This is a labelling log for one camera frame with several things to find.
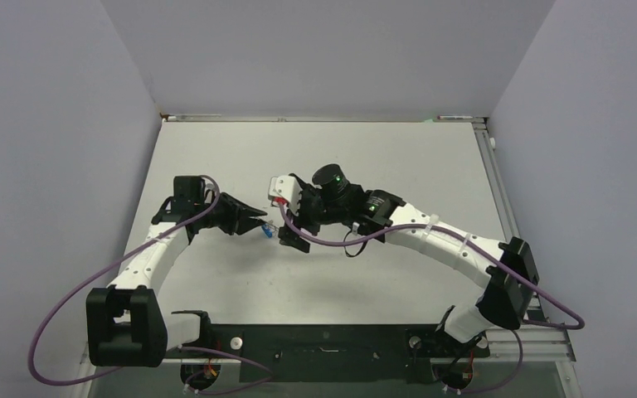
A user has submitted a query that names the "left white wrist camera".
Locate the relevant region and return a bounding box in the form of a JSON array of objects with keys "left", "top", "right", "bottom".
[{"left": 202, "top": 184, "right": 216, "bottom": 204}]

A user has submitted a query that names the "right aluminium side rail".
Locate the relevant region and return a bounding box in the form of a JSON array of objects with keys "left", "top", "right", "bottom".
[{"left": 472, "top": 121, "right": 545, "bottom": 325}]

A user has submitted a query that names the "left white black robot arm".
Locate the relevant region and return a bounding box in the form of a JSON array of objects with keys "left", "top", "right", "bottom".
[{"left": 85, "top": 175, "right": 266, "bottom": 367}]

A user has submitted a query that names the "front aluminium frame rail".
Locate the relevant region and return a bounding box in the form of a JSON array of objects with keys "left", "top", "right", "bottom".
[{"left": 82, "top": 323, "right": 576, "bottom": 365}]

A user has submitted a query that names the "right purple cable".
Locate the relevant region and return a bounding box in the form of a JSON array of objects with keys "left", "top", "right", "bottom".
[{"left": 277, "top": 203, "right": 586, "bottom": 396}]

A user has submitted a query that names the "back aluminium rail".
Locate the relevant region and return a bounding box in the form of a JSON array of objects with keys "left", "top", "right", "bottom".
[{"left": 161, "top": 114, "right": 487, "bottom": 124}]

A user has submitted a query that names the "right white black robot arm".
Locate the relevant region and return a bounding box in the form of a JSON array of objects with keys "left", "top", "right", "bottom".
[{"left": 268, "top": 163, "right": 538, "bottom": 355}]

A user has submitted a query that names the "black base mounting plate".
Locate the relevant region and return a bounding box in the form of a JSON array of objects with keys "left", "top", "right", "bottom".
[{"left": 160, "top": 323, "right": 491, "bottom": 385}]

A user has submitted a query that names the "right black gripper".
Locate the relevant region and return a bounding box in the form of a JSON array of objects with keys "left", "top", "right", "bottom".
[{"left": 279, "top": 183, "right": 347, "bottom": 251}]

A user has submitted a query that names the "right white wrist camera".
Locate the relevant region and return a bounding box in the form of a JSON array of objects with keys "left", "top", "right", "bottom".
[{"left": 267, "top": 175, "right": 302, "bottom": 215}]

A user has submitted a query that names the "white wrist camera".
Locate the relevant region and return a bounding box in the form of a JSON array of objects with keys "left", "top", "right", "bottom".
[
  {"left": 202, "top": 184, "right": 216, "bottom": 204},
  {"left": 267, "top": 175, "right": 302, "bottom": 215}
]

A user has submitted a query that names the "blue tagged key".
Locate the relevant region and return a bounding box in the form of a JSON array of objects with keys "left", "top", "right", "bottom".
[{"left": 261, "top": 222, "right": 278, "bottom": 239}]

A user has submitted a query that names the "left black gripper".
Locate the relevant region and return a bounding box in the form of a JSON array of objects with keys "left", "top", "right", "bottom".
[{"left": 195, "top": 193, "right": 266, "bottom": 235}]

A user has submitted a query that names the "red white marker pen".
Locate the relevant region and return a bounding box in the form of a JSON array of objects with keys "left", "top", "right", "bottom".
[{"left": 436, "top": 115, "right": 474, "bottom": 122}]

